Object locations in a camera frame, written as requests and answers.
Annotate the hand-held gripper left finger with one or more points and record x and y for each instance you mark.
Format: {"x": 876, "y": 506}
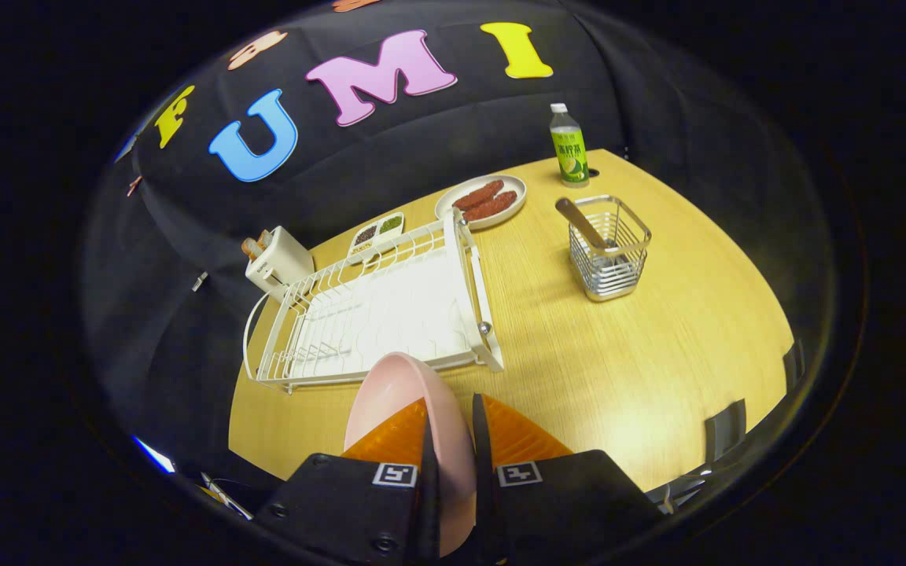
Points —
{"x": 430, "y": 511}

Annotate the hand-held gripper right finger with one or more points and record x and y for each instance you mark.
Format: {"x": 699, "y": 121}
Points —
{"x": 482, "y": 503}

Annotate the pink plate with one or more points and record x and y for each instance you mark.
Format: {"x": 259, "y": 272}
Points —
{"x": 398, "y": 385}

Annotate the white divided condiment dish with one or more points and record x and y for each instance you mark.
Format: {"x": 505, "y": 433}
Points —
{"x": 378, "y": 229}

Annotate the white plate with meat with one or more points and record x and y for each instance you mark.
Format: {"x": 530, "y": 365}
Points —
{"x": 447, "y": 206}

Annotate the white toaster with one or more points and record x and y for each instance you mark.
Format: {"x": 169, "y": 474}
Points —
{"x": 284, "y": 263}

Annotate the brown meat patty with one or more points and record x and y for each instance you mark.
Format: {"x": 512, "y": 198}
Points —
{"x": 478, "y": 194}
{"x": 492, "y": 206}

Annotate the brown toast slice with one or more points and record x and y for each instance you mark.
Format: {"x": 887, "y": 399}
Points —
{"x": 251, "y": 249}
{"x": 266, "y": 238}

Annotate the white backdrop clip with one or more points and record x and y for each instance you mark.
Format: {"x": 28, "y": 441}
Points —
{"x": 200, "y": 281}

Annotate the green label drink bottle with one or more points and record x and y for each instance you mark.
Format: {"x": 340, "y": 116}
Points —
{"x": 571, "y": 157}

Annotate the black backdrop cloth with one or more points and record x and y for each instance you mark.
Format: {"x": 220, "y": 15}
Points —
{"x": 421, "y": 141}

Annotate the pink backdrop clip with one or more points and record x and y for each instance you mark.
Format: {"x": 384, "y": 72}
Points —
{"x": 134, "y": 186}

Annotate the dark table edge bracket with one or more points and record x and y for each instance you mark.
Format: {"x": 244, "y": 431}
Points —
{"x": 793, "y": 364}
{"x": 724, "y": 428}

